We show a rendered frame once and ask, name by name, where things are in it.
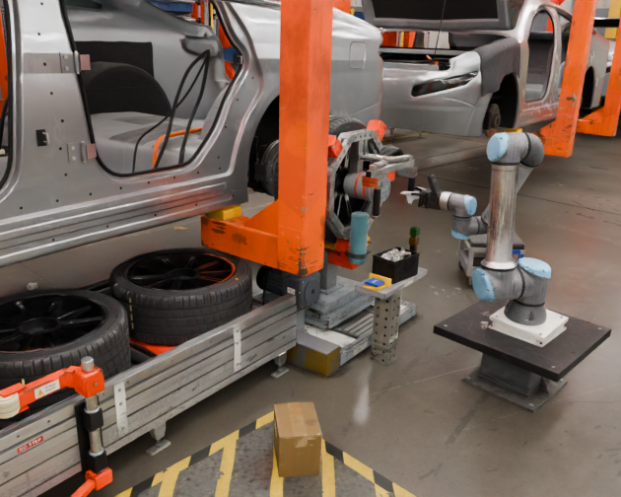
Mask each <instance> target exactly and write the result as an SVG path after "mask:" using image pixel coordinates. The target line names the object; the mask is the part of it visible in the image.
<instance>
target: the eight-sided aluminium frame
mask: <svg viewBox="0 0 621 497"><path fill-rule="evenodd" d="M338 139H339V140H340V142H341V144H342V146H343V149H342V151H341V153H340V154H339V156H338V158H332V157H327V183H326V208H325V224H326V225H327V226H328V228H329V229H330V230H331V232H332V233H333V235H334V236H335V237H336V238H339V239H343V240H347V239H349V238H350V229H351V225H349V226H346V227H344V226H343V225H342V223H341V222H340V220H339V219H338V218H337V216H336V215H335V213H334V211H333V209H334V185H335V174H336V171H337V169H338V168H339V166H340V164H341V162H342V160H343V158H344V157H345V155H346V153H347V151H348V149H349V147H350V146H351V144H352V142H357V141H358V140H365V139H368V147H369V148H370V150H371V152H372V154H376V155H378V154H379V153H380V151H381V149H382V147H383V146H382V144H381V142H380V140H379V138H378V137H377V133H376V132H375V131H374V130H371V129H361V130H356V131H350V132H343V133H340V135H339V137H338ZM364 212H366V213H368V214H369V229H370V227H371V226H372V223H373V221H374V219H372V218H371V216H372V214H373V201H369V202H368V204H367V206H366V208H365V210H364Z"/></svg>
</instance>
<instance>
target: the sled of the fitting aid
mask: <svg viewBox="0 0 621 497"><path fill-rule="evenodd" d="M374 302H375V297H373V296H370V295H367V294H363V293H360V294H359V295H357V296H355V297H353V298H351V299H349V300H348V301H346V302H344V303H342V304H340V305H339V306H337V307H335V308H333V309H331V310H329V311H328V312H326V313H323V312H321V311H318V310H315V309H312V308H307V309H305V322H307V323H310V324H313V325H315V326H318V327H321V328H324V329H326V330H329V329H331V328H332V327H334V326H336V325H337V324H339V323H340V322H342V321H344V320H346V319H347V318H349V317H351V316H353V315H354V314H356V313H358V312H359V311H361V310H363V309H364V308H366V307H368V306H369V305H371V304H373V303H374Z"/></svg>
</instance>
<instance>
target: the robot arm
mask: <svg viewBox="0 0 621 497"><path fill-rule="evenodd" d="M487 155H488V156H487V157H488V159H489V160H490V161H492V174H491V189H490V203H489V204H488V206H487V207H486V209H485V211H484V212H483V213H482V215H481V216H480V217H471V216H472V215H473V214H474V213H475V211H476V207H477V202H476V199H475V197H473V196H469V195H464V194H458V193H453V192H448V191H444V192H441V191H440V188H439V186H438V183H437V180H436V177H435V175H434V174H431V175H428V176H427V180H428V182H429V185H430V188H431V189H428V188H423V187H418V186H417V187H415V188H414V189H416V190H419V192H417V191H403V192H401V194H405V195H406V196H407V201H408V203H412V201H413V200H414V199H418V198H419V196H420V199H419V202H418V207H421V206H423V205H424V206H425V207H422V208H427V209H428V208H431V209H436V210H441V209H445V210H449V211H453V216H452V227H451V235H452V236H453V237H455V238H457V239H461V240H468V239H469V238H470V237H469V236H475V235H486V234H487V246H486V257H485V258H484V259H483V260H482V261H481V265H480V268H477V269H476V270H474V272H473V274H472V286H473V289H474V292H475V294H476V295H477V297H478V298H479V299H480V300H481V301H485V302H494V301H503V300H509V301H508V302H507V304H506V305H505V309H504V314H505V316H506V317H507V318H508V319H509V320H511V321H514V322H516V323H519V324H523V325H541V324H544V323H545V322H546V319H547V313H546V308H545V300H546V296H547V291H548V286H549V281H550V278H551V268H550V266H549V265H548V264H547V263H545V262H543V261H541V260H538V259H535V258H530V257H523V258H520V259H519V260H518V261H517V265H516V264H515V263H514V262H513V261H512V252H513V239H514V227H515V216H516V203H517V193H518V191H519V189H520V188H521V186H522V185H523V183H524V182H525V180H526V179H527V177H528V176H529V174H530V172H531V171H532V169H533V168H537V167H538V166H539V165H540V164H541V162H542V160H543V158H544V147H543V144H542V142H541V140H540V139H539V138H538V137H537V136H536V135H534V134H532V133H529V132H512V133H507V132H503V133H497V134H495V135H493V136H492V137H491V138H490V140H489V142H488V145H487ZM420 205H421V206H420Z"/></svg>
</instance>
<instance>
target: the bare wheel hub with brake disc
mask: <svg viewBox="0 0 621 497"><path fill-rule="evenodd" d="M278 156H279V140H276V141H274V142H273V143H271V144H270V145H269V146H268V148H267V149H266V151H265V152H264V155H263V157H262V160H261V164H262V165H264V163H266V161H273V162H274V169H273V170H271V175H273V176H274V174H275V168H276V162H277V159H278ZM262 185H263V187H264V189H265V190H266V191H267V192H268V193H270V194H272V195H274V189H273V185H274V184H273V183H271V184H267V183H266V182H265V181H262Z"/></svg>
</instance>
